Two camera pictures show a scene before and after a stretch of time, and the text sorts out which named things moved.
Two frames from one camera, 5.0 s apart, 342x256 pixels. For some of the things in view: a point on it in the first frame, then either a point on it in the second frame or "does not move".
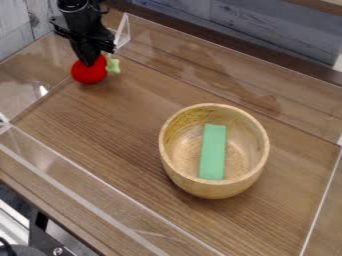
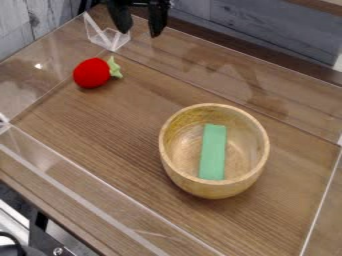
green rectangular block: x=212 y=153 does not move
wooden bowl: x=213 y=147 does not move
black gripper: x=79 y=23 -> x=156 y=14
